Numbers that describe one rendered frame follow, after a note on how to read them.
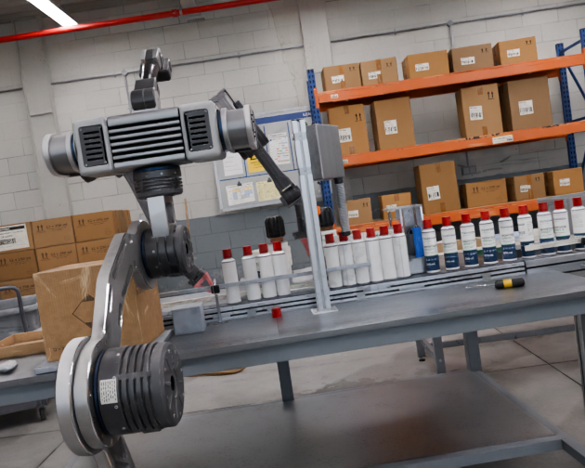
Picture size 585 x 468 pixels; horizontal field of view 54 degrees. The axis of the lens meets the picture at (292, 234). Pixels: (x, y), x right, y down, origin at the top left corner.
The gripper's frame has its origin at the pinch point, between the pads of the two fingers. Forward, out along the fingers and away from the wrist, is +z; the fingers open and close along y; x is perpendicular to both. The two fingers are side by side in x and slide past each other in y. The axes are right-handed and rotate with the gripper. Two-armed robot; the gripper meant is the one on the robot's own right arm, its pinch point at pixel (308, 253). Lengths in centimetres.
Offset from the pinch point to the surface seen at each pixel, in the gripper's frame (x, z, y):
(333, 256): 8.6, 1.5, -8.5
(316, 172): 23.1, -29.7, -4.7
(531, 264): 11, 15, -81
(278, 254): 8.8, -2.1, 11.9
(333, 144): 15.3, -39.0, -13.1
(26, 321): -162, 32, 178
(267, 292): 8.9, 11.3, 17.6
